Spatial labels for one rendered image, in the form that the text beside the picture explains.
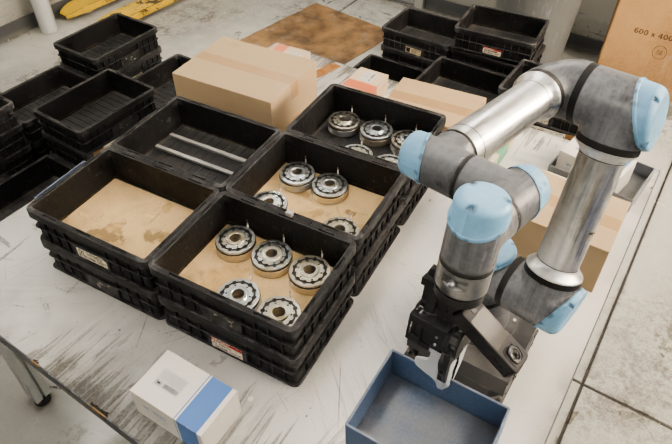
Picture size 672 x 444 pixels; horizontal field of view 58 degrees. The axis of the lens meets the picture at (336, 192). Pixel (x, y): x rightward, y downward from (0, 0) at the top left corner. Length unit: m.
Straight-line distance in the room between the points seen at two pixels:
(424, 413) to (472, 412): 0.08
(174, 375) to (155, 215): 0.49
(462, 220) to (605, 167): 0.48
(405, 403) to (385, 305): 0.61
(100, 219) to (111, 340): 0.33
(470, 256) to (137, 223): 1.12
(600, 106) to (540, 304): 0.41
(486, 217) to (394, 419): 0.41
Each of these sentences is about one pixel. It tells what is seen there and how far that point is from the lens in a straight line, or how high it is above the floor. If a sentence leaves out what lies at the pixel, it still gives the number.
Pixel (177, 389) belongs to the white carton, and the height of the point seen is 0.79.
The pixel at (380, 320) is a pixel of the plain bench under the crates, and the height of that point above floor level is 0.70.
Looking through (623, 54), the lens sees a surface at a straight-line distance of 4.10.
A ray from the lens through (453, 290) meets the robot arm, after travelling 0.84.
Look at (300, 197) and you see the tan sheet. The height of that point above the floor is 0.83.
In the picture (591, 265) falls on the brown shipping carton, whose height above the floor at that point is 0.79.
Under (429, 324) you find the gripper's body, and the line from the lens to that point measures 0.90.
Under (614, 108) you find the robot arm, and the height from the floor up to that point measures 1.40.
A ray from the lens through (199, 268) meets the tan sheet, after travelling 1.58.
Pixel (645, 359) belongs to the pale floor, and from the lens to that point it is 2.64.
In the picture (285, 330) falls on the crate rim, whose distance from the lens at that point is 1.30.
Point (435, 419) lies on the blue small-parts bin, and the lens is 1.05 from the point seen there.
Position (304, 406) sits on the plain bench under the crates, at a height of 0.70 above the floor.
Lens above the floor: 1.99
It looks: 42 degrees down
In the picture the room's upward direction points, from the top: straight up
